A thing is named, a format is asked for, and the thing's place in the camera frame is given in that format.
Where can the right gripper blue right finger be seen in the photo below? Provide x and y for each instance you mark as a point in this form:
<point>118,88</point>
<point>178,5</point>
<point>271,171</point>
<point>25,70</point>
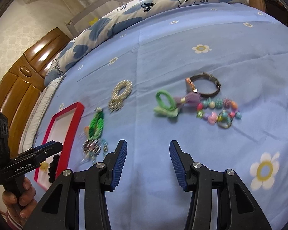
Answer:
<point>176,155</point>

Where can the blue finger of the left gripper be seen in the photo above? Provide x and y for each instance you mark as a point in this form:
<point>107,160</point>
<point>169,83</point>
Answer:
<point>48,146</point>

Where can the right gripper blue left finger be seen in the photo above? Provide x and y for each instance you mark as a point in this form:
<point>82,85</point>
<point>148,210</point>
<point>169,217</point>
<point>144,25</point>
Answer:
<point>117,163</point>

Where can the yellow hair claw clip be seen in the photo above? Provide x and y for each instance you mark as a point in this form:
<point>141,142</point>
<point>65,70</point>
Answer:
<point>44,167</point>

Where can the black scrunchie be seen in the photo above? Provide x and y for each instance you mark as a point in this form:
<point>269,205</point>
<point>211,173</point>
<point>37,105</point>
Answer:
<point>53,168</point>

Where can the purple bow hair clip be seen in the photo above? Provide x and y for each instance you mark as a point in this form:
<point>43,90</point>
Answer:
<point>190,99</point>

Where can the brown strap wristwatch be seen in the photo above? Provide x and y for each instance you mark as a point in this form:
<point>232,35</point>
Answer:
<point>204,84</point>

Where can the person's left hand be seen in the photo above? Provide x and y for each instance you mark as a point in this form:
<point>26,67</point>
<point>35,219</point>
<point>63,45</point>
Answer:
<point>20,209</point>

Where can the red shallow box tray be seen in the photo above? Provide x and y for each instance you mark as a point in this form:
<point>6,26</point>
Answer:
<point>62,128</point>

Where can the wooden headboard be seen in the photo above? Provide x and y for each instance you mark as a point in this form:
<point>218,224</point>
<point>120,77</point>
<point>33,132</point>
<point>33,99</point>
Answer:
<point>23,83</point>

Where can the blue floral bedsheet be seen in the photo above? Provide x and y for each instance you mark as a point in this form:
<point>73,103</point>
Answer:
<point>246,50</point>

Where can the blue heart patterned duvet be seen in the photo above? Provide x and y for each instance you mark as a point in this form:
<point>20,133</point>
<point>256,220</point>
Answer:
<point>113,23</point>

